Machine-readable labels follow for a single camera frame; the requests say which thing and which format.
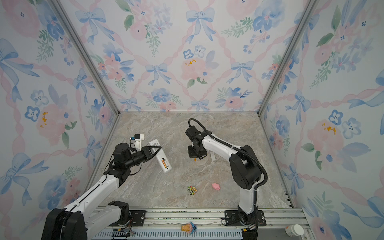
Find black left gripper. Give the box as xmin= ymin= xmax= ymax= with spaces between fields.
xmin=125 ymin=145 xmax=161 ymax=170

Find white remote control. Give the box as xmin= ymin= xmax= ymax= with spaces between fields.
xmin=149 ymin=139 xmax=172 ymax=173

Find white battery cover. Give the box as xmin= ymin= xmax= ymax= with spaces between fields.
xmin=210 ymin=152 xmax=216 ymax=162

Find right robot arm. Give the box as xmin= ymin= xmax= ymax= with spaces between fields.
xmin=186 ymin=125 xmax=268 ymax=227

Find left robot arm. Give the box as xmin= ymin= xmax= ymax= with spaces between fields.
xmin=41 ymin=143 xmax=162 ymax=240

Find red green toy car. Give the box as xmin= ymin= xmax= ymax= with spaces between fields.
xmin=187 ymin=186 xmax=197 ymax=195

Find pink pig toy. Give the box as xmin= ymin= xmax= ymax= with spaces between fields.
xmin=212 ymin=183 xmax=221 ymax=191

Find orange blue plush toy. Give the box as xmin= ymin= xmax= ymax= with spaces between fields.
xmin=181 ymin=222 xmax=197 ymax=235

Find white cup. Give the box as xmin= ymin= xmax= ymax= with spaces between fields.
xmin=285 ymin=224 xmax=304 ymax=237

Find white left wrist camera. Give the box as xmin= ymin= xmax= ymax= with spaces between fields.
xmin=130 ymin=134 xmax=145 ymax=151

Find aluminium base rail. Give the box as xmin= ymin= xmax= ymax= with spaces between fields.
xmin=53 ymin=206 xmax=313 ymax=240

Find aluminium corner post left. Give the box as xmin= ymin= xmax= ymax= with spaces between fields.
xmin=48 ymin=0 xmax=120 ymax=116

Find aluminium corner post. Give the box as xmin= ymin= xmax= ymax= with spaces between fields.
xmin=257 ymin=0 xmax=318 ymax=118
xmin=48 ymin=0 xmax=120 ymax=116

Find aluminium corner post right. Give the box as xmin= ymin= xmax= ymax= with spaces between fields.
xmin=257 ymin=0 xmax=318 ymax=118

